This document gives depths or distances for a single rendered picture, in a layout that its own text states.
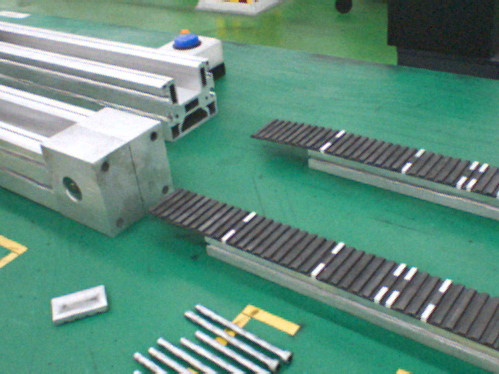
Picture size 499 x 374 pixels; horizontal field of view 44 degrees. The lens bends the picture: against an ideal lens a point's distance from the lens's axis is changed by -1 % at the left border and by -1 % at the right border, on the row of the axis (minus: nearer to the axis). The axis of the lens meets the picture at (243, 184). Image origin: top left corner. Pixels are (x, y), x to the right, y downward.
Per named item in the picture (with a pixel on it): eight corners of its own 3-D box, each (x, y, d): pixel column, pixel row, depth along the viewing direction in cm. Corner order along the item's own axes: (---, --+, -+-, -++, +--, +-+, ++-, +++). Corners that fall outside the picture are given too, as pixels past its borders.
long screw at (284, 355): (294, 359, 50) (293, 350, 50) (287, 367, 49) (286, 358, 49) (202, 308, 57) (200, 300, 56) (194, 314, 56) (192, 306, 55)
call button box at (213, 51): (226, 74, 103) (221, 37, 99) (187, 97, 96) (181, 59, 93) (190, 67, 107) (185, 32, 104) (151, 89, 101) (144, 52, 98)
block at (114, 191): (188, 183, 75) (175, 112, 70) (113, 238, 67) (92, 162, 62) (137, 165, 80) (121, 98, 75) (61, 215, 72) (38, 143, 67)
